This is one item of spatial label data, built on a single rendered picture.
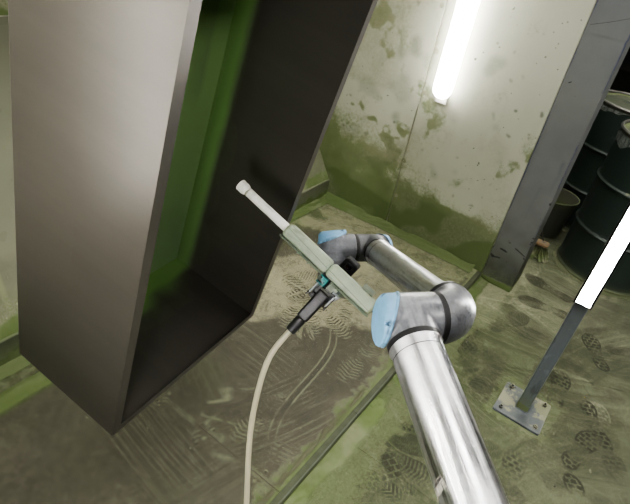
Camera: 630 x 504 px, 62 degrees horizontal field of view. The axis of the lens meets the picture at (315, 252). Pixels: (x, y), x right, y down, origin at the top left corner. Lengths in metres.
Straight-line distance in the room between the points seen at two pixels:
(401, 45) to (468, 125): 0.55
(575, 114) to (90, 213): 2.23
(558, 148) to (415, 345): 1.89
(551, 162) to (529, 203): 0.24
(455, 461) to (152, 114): 0.74
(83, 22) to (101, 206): 0.31
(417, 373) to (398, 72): 2.21
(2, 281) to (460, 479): 1.75
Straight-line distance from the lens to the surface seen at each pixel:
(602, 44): 2.70
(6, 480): 1.99
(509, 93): 2.81
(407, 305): 1.11
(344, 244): 1.63
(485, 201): 2.97
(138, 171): 0.89
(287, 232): 1.36
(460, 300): 1.18
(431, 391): 1.02
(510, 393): 2.51
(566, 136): 2.78
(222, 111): 1.54
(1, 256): 2.22
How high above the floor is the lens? 1.66
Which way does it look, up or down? 34 degrees down
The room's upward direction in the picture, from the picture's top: 11 degrees clockwise
